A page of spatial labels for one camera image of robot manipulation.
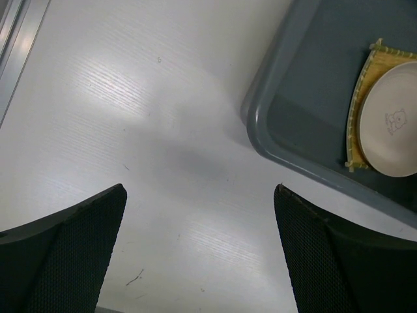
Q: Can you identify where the cream round plate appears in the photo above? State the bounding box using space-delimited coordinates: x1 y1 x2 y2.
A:
358 61 416 177

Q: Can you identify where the grey plastic bin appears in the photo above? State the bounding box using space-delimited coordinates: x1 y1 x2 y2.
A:
242 1 416 226

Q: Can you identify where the yellow bamboo mat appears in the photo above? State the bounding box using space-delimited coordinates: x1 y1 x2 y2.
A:
345 38 416 173

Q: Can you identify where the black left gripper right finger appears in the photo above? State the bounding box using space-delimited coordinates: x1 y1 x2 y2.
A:
274 184 416 312

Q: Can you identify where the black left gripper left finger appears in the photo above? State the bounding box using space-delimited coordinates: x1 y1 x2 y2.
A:
1 184 127 312

